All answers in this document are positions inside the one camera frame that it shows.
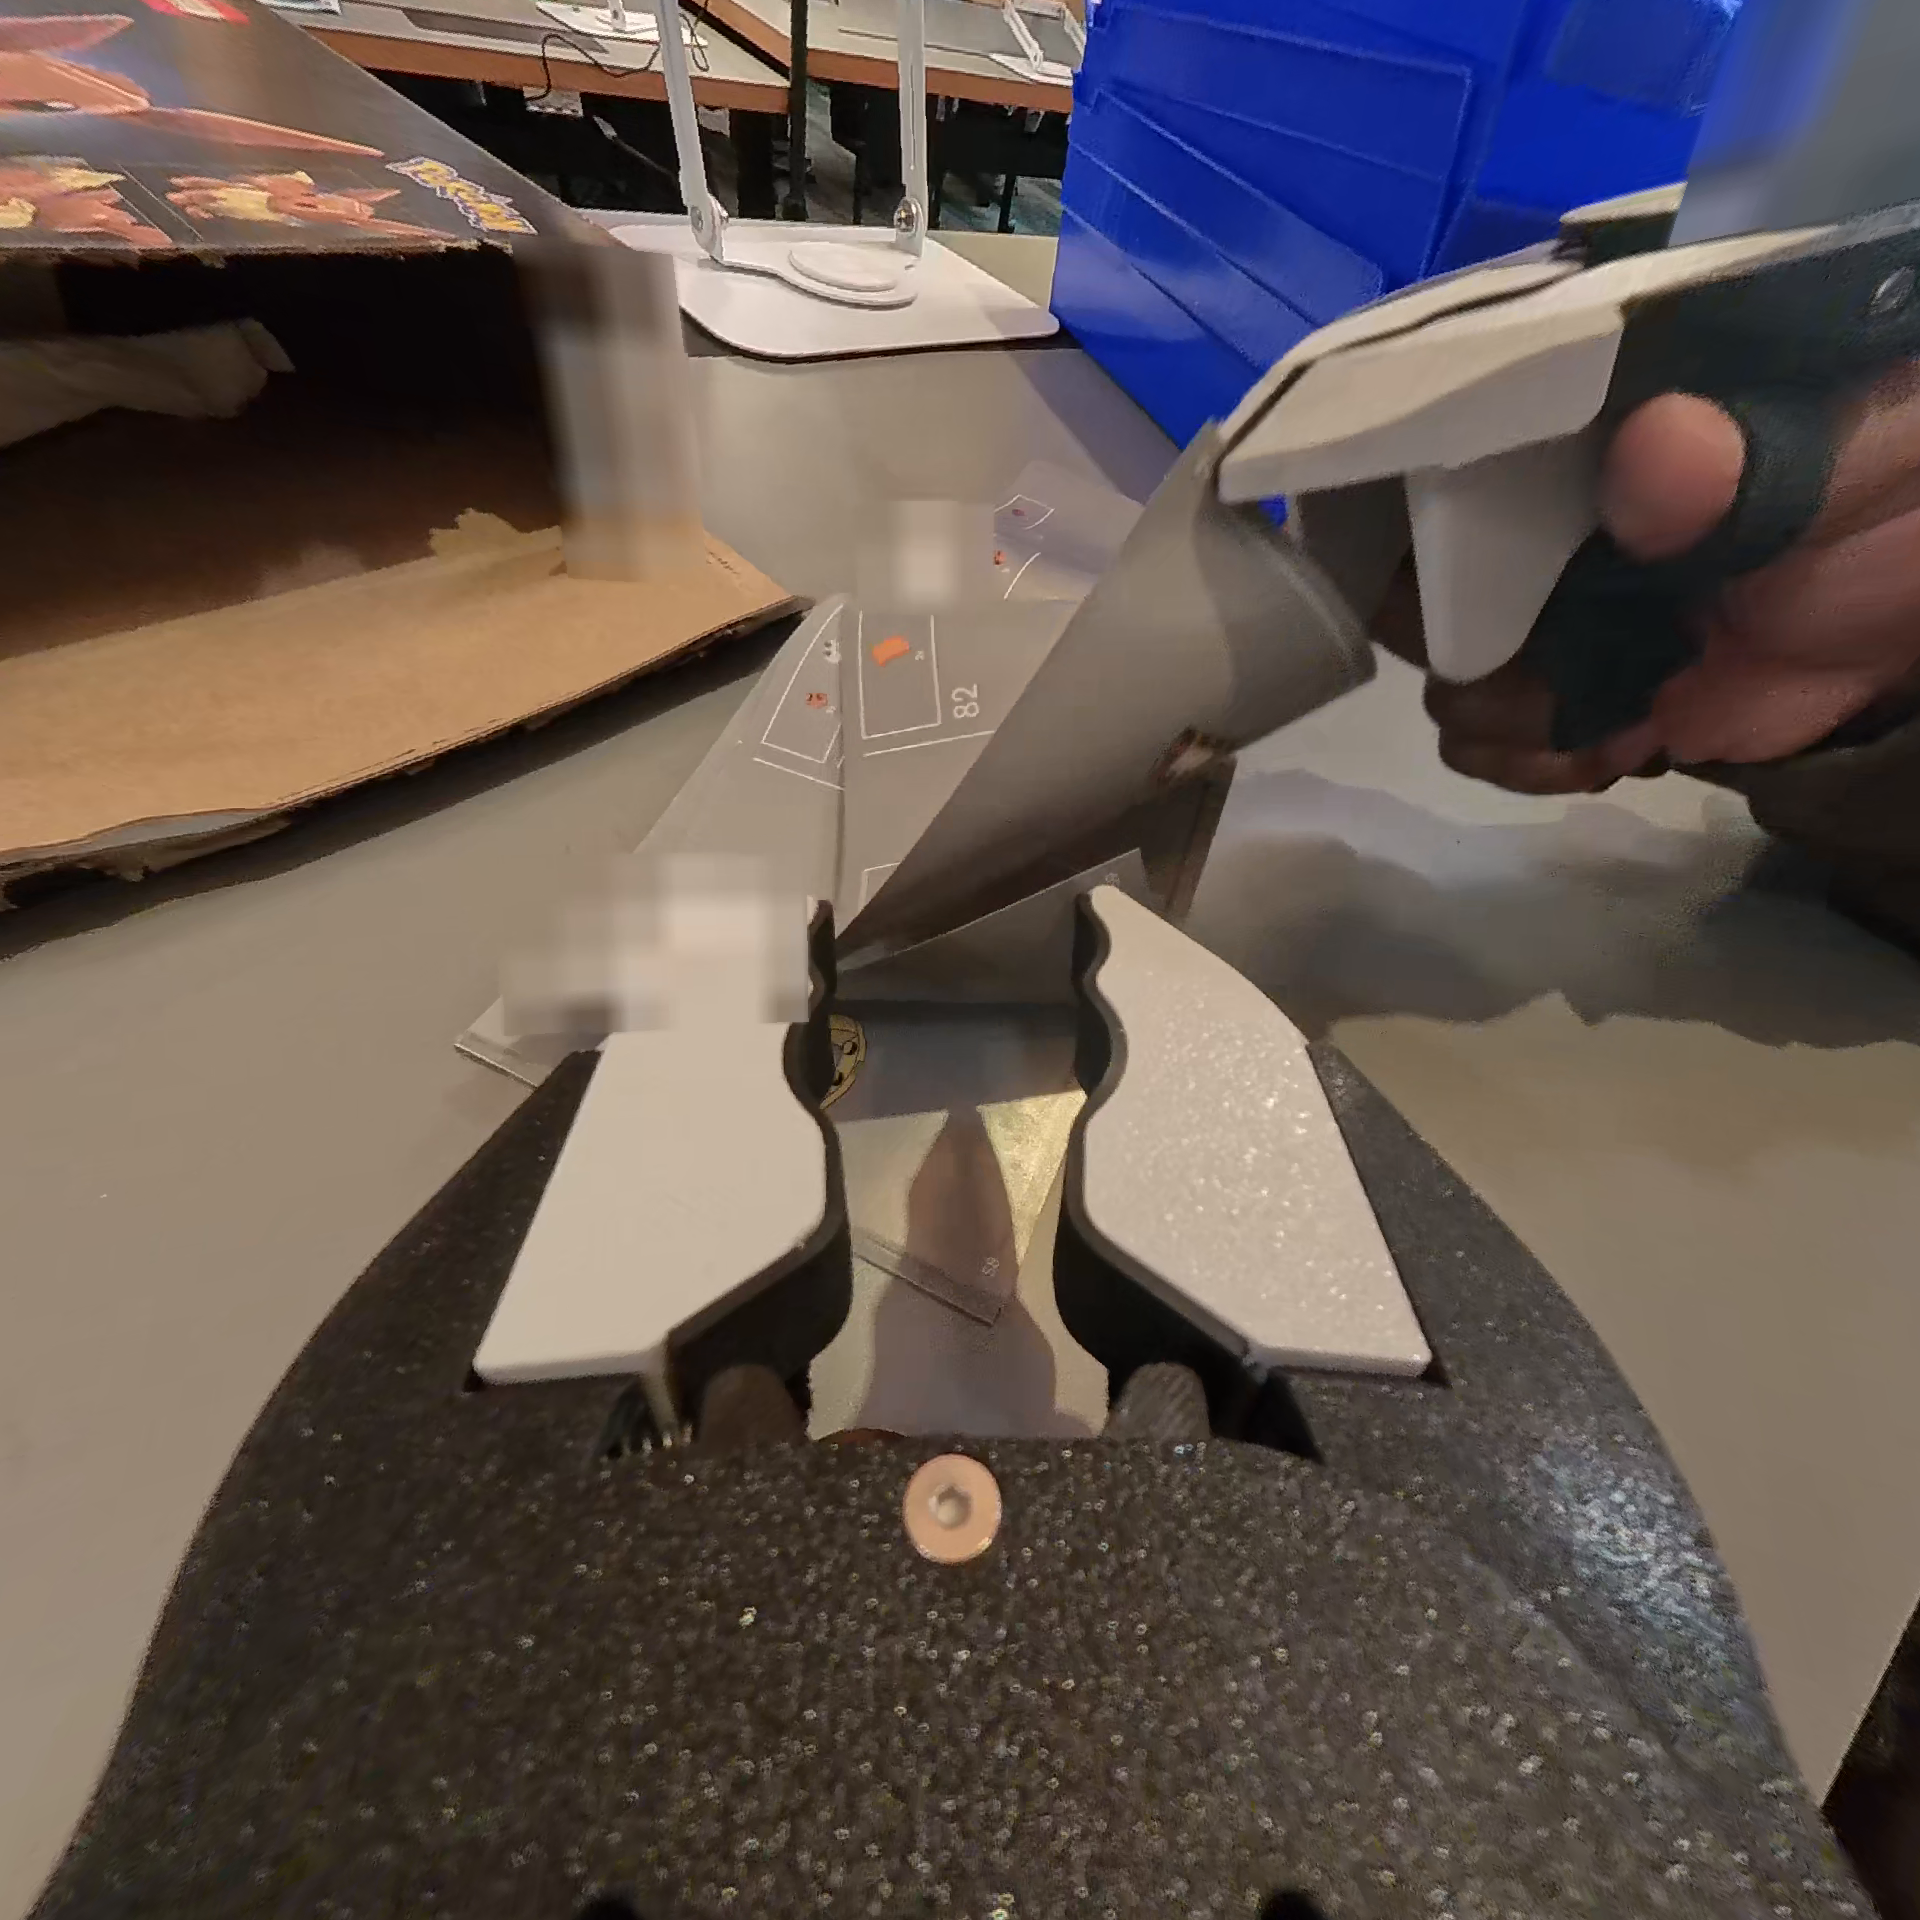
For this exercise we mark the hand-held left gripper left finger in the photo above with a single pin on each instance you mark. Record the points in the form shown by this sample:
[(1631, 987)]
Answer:
[(677, 1200)]

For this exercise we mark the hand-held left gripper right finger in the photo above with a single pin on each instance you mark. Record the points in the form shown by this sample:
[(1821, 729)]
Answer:
[(1246, 1200)]

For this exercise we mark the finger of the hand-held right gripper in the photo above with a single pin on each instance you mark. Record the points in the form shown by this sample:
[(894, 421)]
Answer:
[(1501, 556), (1440, 377)]

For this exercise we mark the grey instruction booklet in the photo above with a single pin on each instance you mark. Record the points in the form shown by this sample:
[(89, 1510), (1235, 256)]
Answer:
[(1141, 690)]

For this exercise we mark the person's right forearm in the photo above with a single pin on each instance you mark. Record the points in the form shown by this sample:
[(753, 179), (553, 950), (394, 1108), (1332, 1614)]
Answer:
[(1861, 857)]

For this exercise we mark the grey desk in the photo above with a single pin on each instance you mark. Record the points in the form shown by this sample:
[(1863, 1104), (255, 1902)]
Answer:
[(240, 1020)]

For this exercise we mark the person's right hand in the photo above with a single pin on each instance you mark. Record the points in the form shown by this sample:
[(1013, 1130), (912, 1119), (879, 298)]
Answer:
[(1830, 600)]

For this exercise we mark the colourful printed toy box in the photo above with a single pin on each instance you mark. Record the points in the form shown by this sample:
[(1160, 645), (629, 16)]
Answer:
[(271, 690)]

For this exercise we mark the white metal stand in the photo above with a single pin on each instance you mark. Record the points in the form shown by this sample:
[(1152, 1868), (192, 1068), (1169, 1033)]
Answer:
[(685, 136)]

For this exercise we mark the wooden table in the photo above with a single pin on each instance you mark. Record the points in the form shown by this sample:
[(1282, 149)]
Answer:
[(541, 47)]

